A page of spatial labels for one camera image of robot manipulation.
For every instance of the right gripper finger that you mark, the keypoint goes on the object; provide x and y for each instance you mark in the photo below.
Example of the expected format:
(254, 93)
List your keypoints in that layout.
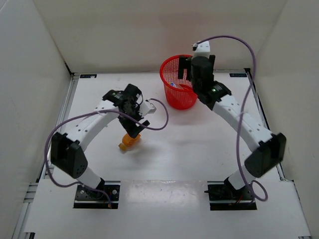
(184, 64)
(212, 61)

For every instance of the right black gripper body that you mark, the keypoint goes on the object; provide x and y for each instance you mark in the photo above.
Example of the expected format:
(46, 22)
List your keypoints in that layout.
(196, 87)

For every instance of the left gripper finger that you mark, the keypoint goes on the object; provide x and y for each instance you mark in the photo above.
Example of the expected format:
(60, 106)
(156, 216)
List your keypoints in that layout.
(130, 127)
(143, 124)

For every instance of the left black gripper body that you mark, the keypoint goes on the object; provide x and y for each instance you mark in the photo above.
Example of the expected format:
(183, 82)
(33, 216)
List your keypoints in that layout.
(134, 111)

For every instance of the orange plastic bottle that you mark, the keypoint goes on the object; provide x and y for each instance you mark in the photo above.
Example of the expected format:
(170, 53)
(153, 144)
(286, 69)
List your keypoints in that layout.
(128, 142)

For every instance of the clear bottle blue cap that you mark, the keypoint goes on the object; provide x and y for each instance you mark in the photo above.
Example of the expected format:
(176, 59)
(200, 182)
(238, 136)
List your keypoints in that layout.
(180, 87)

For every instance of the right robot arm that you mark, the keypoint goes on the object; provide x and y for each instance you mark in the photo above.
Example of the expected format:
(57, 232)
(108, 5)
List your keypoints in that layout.
(267, 149)

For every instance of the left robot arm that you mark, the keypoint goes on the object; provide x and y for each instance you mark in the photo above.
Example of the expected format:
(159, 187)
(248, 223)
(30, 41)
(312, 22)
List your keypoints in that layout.
(67, 149)

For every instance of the red mesh plastic bin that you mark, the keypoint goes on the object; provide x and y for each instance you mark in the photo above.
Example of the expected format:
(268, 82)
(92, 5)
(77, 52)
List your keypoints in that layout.
(176, 99)

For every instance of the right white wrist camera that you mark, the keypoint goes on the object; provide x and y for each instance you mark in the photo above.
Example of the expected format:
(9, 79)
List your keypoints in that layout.
(201, 49)

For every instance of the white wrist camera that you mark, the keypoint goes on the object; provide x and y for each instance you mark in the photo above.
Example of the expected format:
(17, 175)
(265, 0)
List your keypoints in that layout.
(201, 49)
(146, 107)

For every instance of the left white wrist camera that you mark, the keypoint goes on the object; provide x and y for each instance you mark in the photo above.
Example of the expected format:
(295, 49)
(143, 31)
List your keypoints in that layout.
(146, 107)

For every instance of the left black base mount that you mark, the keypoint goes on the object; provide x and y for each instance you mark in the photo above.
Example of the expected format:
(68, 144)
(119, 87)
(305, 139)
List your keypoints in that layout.
(86, 199)

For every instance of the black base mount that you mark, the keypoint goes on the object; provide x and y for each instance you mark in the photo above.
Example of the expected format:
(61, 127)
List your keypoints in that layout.
(86, 199)
(221, 198)

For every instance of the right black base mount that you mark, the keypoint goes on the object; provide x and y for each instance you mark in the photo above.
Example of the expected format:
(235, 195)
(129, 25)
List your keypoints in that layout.
(221, 198)

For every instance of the left aluminium frame rail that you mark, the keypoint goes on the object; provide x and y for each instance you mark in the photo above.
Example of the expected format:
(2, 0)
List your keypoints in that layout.
(19, 232)

